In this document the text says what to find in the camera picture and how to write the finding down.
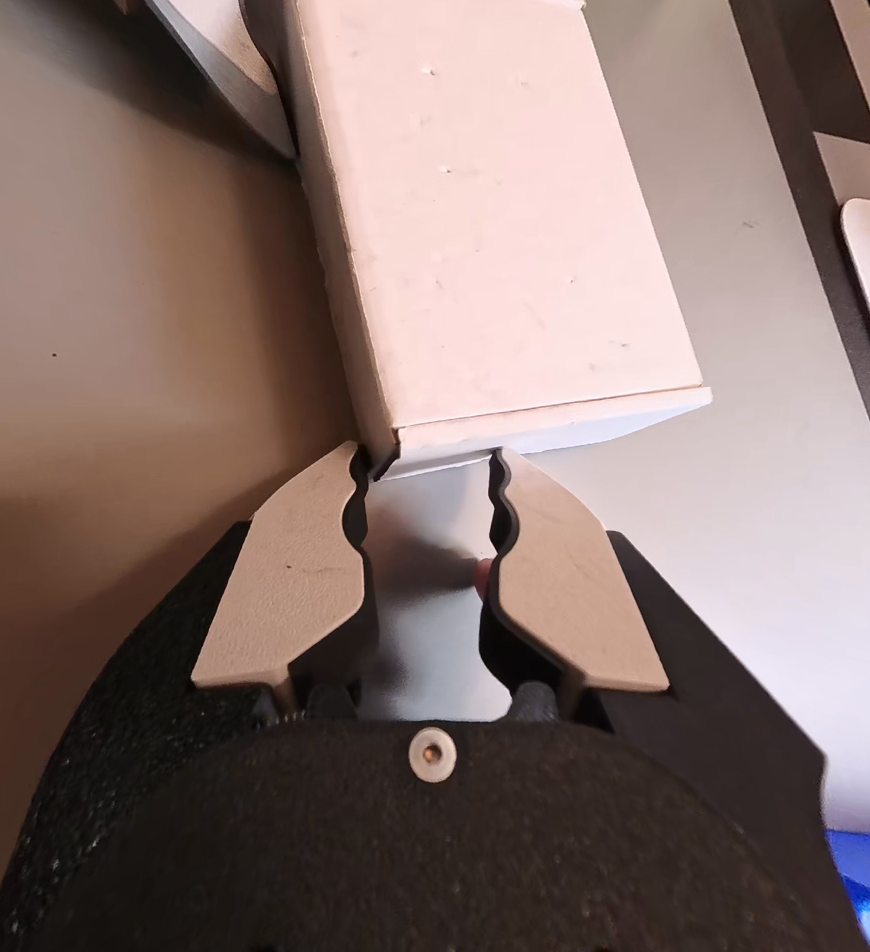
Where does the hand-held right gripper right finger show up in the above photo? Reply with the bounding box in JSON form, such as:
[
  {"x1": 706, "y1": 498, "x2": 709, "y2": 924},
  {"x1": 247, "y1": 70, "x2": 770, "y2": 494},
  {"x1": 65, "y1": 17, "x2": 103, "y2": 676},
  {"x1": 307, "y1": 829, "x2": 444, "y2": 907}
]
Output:
[{"x1": 477, "y1": 446, "x2": 670, "y2": 718}]

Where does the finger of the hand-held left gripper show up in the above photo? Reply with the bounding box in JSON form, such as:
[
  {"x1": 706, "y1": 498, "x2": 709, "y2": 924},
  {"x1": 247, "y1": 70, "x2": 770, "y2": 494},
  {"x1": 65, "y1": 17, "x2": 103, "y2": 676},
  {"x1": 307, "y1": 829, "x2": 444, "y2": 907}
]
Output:
[{"x1": 143, "y1": 0, "x2": 301, "y2": 162}]

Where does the white cardboard mailer box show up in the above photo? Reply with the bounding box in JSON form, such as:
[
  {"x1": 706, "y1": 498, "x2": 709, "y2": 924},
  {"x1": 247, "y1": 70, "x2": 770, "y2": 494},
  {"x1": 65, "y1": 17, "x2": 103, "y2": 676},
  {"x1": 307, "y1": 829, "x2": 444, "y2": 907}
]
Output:
[{"x1": 275, "y1": 0, "x2": 713, "y2": 480}]

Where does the grey desk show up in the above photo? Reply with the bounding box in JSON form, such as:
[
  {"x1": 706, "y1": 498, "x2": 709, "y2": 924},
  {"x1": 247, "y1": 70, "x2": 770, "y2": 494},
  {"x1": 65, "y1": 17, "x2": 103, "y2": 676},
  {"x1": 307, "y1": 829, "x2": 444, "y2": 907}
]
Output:
[{"x1": 0, "y1": 0, "x2": 870, "y2": 931}]

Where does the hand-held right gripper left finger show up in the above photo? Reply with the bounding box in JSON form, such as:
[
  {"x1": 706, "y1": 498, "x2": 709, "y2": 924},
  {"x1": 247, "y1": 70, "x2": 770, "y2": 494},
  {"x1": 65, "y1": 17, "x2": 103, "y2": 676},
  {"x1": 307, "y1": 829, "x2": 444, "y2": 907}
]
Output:
[{"x1": 191, "y1": 440, "x2": 376, "y2": 715}]

